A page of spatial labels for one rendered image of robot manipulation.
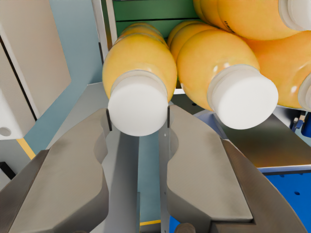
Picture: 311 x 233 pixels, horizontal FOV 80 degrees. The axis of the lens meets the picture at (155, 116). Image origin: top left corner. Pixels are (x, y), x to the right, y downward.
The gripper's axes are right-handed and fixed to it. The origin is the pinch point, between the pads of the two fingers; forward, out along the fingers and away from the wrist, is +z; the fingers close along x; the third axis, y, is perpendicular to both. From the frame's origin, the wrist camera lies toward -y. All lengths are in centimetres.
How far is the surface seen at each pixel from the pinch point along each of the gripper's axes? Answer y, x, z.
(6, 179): 115, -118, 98
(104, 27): -4.0, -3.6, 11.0
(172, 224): 17.7, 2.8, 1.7
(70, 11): -2, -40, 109
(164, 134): 18.3, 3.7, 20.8
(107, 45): -2.2, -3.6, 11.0
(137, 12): -4.8, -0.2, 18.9
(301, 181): 17.4, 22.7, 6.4
